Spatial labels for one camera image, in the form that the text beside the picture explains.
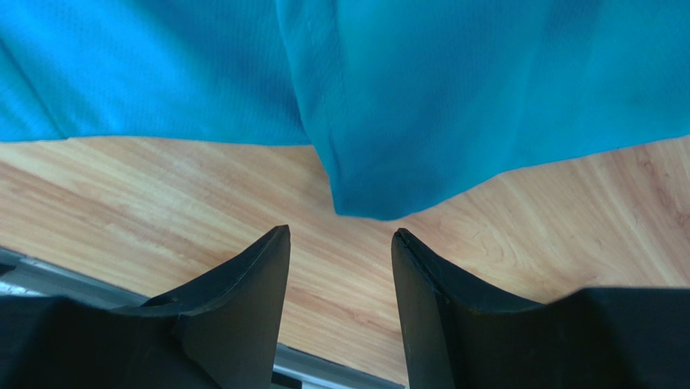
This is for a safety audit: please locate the teal t shirt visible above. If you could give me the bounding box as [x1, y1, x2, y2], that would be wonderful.
[1, 1, 689, 220]

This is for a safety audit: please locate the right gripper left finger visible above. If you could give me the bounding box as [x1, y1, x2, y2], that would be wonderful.
[1, 225, 291, 388]

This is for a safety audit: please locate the aluminium frame rail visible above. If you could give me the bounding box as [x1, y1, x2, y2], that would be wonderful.
[1, 248, 403, 388]

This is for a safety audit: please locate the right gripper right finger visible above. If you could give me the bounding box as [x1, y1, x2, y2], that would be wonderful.
[391, 229, 689, 388]

